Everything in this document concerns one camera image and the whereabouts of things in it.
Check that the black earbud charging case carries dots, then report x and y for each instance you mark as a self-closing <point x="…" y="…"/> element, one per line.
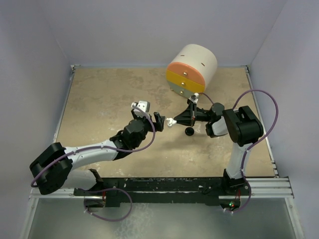
<point x="189" y="131"/>

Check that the white earbud charging case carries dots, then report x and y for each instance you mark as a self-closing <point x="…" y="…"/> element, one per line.
<point x="170" y="122"/>

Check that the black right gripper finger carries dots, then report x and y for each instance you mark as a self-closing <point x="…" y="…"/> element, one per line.
<point x="184" y="120"/>
<point x="186" y="114"/>

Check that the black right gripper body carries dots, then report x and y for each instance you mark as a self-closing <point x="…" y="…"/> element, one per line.
<point x="203" y="115"/>

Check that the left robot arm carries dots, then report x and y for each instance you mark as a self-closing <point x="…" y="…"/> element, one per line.
<point x="52" y="167"/>

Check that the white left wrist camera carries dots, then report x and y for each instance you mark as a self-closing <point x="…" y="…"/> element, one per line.
<point x="141" y="106"/>

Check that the aluminium frame rail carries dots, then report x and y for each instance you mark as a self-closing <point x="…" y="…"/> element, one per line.
<point x="265" y="187"/>

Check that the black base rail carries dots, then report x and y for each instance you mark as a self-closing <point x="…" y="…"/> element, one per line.
<point x="114" y="197"/>

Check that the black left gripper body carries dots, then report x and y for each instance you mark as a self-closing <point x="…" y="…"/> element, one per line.
<point x="148" y="127"/>

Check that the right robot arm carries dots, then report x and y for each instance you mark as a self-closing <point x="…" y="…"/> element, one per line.
<point x="243" y="127"/>

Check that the round white drawer cabinet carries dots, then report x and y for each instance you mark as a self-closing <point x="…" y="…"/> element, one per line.
<point x="191" y="70"/>

